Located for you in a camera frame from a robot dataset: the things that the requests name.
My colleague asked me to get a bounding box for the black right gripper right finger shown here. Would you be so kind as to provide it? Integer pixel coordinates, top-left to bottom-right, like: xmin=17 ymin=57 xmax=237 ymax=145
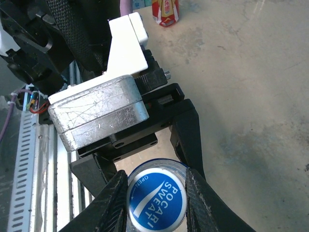
xmin=185 ymin=168 xmax=256 ymax=232

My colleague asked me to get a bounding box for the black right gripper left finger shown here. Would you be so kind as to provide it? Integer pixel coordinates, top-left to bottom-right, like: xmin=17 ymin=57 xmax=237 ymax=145
xmin=57 ymin=170 xmax=128 ymax=232

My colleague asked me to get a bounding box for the small clear blue-label bottle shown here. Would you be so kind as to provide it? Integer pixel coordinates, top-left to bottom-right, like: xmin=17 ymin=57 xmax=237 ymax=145
xmin=126 ymin=158 xmax=191 ymax=232

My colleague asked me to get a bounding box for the blue Pocari Sweat bottle cap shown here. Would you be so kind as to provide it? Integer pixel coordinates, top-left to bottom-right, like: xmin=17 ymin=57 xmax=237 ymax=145
xmin=126 ymin=167 xmax=188 ymax=232

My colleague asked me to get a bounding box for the orange tea bottle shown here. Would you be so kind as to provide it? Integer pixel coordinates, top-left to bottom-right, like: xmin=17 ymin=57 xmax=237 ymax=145
xmin=151 ymin=0 xmax=180 ymax=27

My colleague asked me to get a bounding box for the aluminium frame rail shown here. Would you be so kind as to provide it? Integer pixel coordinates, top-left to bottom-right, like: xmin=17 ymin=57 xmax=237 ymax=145
xmin=36 ymin=60 xmax=97 ymax=232

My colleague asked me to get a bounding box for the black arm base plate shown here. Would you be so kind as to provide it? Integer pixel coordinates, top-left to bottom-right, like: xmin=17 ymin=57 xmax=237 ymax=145
xmin=38 ymin=112 xmax=53 ymax=126

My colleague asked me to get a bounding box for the base wire bundle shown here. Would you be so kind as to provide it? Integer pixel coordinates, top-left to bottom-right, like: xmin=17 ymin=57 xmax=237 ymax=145
xmin=28 ymin=91 xmax=51 ymax=115

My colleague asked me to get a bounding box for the white slotted cable duct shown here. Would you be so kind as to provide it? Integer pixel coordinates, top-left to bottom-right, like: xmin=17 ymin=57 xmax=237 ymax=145
xmin=7 ymin=83 xmax=41 ymax=232

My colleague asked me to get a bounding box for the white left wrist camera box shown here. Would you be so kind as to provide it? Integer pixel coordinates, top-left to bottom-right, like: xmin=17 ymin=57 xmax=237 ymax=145
xmin=103 ymin=12 xmax=171 ymax=95

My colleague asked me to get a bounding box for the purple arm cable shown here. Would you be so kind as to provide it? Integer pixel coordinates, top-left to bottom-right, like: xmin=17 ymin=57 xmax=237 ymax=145
xmin=0 ymin=0 xmax=134 ymax=144

